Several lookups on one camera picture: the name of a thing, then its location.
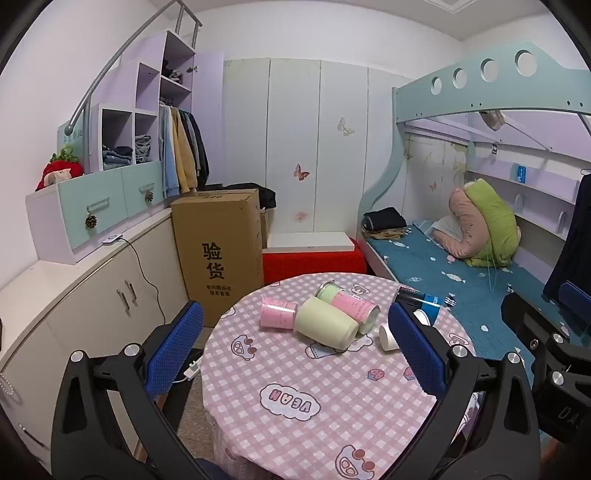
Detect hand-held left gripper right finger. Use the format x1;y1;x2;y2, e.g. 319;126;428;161
382;302;542;480

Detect blue printed bed sheet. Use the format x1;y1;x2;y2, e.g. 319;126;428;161
365;220;573;370

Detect dark folded clothes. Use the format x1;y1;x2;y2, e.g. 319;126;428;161
362;207;409;241

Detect dark hanging garment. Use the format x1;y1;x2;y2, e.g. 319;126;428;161
542;174;591;305

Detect teal drawer unit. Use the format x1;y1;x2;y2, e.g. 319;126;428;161
25;159;172;265

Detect yellow hanging jacket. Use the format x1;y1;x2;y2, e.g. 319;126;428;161
170;107;198;195

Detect dark hanging clothes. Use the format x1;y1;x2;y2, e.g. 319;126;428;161
180;110;211;190

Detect white low cabinet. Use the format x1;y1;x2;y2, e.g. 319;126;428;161
0;208;190;472

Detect grey metal handrail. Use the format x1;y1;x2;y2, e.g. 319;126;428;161
65;0;203;132

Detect black cable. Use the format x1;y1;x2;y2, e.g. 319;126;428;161
121;239;168;326

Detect black and blue cup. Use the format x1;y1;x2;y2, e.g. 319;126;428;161
392;285;445;324

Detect red storage box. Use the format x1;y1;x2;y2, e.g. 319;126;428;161
262;237;368;285

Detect light green cup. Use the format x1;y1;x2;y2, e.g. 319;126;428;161
294;296;360;349

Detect red plush toy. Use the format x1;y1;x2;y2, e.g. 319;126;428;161
36;144;85;191

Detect white board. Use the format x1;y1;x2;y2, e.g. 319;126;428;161
267;232;355;254

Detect teal bunk bed frame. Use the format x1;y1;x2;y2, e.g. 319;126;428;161
359;41;591;278

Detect white power adapter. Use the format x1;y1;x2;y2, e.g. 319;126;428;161
174;361;200;384

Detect tall cardboard box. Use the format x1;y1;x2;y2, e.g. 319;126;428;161
171;188;265;328

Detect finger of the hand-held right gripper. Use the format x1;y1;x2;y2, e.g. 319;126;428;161
501;292;573;370
556;281;591;326

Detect white wardrobe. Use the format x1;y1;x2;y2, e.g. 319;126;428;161
223;58;414;237

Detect pink duvet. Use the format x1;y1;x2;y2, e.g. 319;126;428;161
433;188;483;259

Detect light blue hanging shirt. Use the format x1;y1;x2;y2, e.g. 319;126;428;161
159;105;179;199

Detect pink and green cup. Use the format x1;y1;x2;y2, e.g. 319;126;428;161
315;281;380;335

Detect folded jeans stack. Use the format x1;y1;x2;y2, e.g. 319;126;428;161
102;145;134;171

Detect green duvet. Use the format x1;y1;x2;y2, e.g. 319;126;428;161
464;178;520;267

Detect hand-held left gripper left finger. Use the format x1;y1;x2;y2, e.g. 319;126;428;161
51;300;214;480

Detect purple shelf unit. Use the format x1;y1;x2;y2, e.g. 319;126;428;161
88;30;225;195

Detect white pillow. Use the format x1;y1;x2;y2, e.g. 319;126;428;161
431;217;458;241

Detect black clothing pile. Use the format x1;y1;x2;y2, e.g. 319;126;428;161
222;182;278;211

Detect round table, pink checked cloth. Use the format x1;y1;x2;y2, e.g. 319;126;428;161
202;272;481;480

